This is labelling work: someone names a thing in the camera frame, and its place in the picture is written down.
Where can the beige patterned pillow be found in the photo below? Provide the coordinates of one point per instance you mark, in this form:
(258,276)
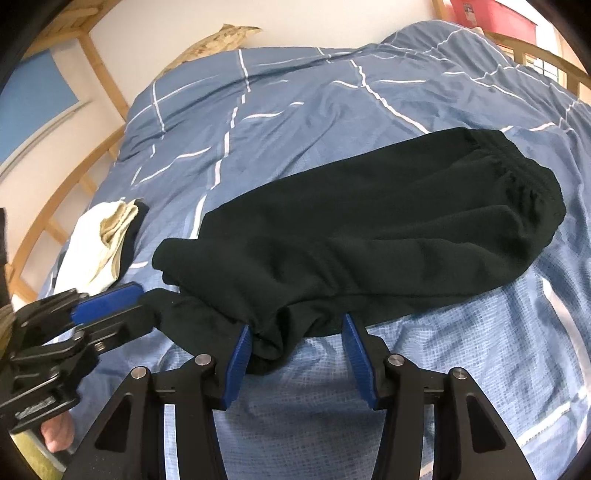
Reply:
(217,41)

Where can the cream pants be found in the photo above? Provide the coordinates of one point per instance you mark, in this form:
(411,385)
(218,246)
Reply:
(92,249)

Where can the wooden bed frame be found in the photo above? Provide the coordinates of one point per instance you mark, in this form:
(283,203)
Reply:
(106,83)

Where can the person's left hand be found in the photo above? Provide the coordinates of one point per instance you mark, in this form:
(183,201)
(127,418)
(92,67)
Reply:
(59,434)

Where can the red storage box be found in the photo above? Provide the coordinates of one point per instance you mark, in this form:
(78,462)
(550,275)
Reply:
(489,16)

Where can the blue window blind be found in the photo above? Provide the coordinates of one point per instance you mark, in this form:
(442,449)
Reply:
(32,101)

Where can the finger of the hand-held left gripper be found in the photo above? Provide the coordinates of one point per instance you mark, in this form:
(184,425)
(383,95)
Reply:
(120,323)
(106,300)

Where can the dark folded garment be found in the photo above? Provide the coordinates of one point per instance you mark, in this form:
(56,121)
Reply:
(134,235)

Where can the blue checked blanket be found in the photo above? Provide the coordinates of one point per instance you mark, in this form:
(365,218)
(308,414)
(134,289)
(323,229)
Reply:
(300,115)

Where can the black pants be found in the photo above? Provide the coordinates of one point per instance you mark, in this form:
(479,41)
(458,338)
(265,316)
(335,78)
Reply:
(369,230)

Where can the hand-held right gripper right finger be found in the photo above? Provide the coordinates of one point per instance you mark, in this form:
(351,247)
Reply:
(358,364)

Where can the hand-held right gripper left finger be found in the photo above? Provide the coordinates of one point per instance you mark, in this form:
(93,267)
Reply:
(238,364)

